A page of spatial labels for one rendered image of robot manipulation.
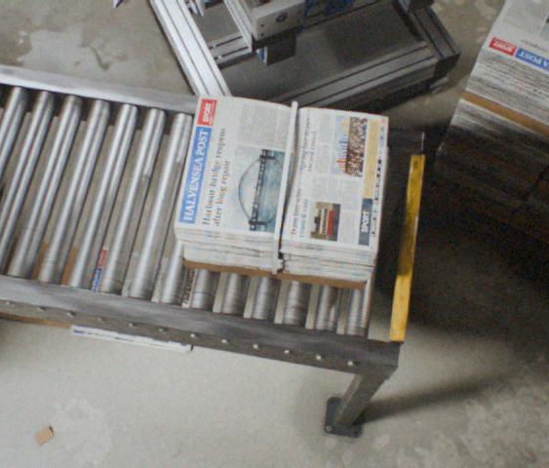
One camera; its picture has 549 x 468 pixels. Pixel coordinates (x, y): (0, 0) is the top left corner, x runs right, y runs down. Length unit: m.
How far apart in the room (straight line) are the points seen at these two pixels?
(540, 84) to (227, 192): 0.87
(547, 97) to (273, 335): 0.89
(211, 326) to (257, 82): 1.15
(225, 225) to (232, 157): 0.14
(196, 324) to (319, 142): 0.44
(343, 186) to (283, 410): 1.06
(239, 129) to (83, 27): 1.58
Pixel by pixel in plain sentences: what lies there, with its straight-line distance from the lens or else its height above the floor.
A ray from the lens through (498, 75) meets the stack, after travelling 1.95.
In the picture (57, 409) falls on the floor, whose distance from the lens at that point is 2.40.
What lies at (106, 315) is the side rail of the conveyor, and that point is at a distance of 1.58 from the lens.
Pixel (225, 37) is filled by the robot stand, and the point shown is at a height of 0.23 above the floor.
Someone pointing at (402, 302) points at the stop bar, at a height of 0.82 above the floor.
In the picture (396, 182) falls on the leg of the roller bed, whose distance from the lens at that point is 1.89.
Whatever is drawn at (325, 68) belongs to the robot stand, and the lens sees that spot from 2.55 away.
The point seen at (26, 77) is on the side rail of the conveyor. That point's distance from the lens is 1.88.
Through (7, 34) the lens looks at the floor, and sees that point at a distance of 3.02.
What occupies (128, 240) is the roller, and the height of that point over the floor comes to 0.80.
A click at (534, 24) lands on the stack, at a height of 0.83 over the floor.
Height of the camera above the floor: 2.29
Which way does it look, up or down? 67 degrees down
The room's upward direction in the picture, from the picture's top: 3 degrees clockwise
